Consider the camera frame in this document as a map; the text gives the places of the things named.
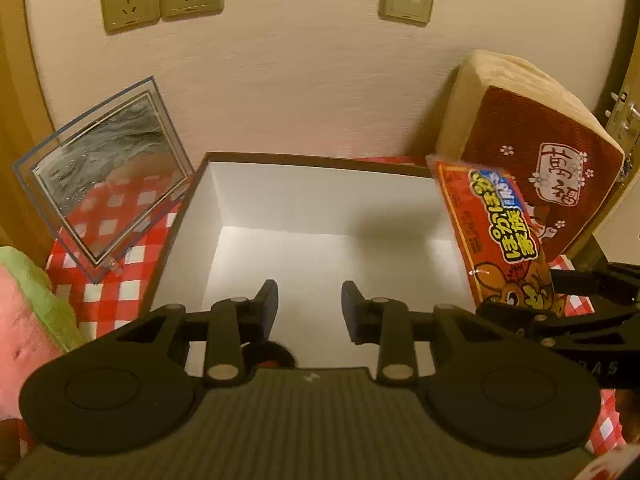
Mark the pink plush toy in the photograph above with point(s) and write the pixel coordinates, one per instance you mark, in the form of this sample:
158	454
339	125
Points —
36	325

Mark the wooden door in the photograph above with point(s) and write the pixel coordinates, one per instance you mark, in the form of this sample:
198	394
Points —
617	232

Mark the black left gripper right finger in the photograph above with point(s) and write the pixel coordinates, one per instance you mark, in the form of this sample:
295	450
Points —
386	323

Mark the silver door handle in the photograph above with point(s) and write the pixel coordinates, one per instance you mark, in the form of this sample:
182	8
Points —
622	120

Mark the red lucky cat cushion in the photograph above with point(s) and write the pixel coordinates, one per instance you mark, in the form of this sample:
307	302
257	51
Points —
506	113

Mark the wooden wall panel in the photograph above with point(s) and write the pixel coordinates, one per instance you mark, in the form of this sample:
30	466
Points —
25	121

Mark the orange heat pack packet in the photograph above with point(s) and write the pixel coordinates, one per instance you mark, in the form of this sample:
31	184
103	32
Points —
502	256

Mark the brown cardboard box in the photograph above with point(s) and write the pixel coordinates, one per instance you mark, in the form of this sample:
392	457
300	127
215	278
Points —
310	225

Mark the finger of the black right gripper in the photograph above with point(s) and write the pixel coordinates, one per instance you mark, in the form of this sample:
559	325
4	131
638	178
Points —
616	282
513	318

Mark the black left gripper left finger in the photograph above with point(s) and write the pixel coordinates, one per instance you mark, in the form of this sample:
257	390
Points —
232	324

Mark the red white checkered tablecloth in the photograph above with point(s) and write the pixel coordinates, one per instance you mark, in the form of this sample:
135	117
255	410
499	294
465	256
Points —
144	237

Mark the clear acrylic photo frame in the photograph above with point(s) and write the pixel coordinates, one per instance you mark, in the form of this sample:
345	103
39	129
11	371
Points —
107	174

